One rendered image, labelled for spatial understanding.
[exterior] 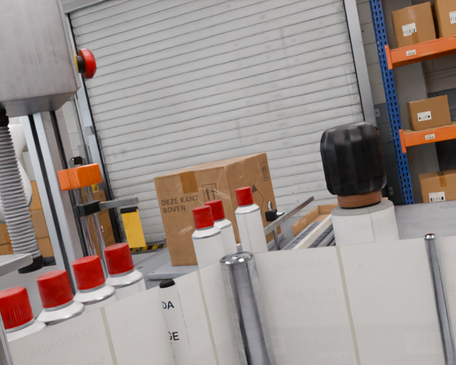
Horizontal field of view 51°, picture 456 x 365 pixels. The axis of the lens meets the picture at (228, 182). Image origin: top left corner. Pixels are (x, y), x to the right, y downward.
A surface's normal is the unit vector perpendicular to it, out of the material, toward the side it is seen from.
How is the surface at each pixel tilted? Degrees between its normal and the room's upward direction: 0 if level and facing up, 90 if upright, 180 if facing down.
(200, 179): 90
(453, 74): 90
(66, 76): 90
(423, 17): 90
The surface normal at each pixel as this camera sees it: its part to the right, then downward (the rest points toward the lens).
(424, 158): -0.28, 0.15
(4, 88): 0.46, 0.00
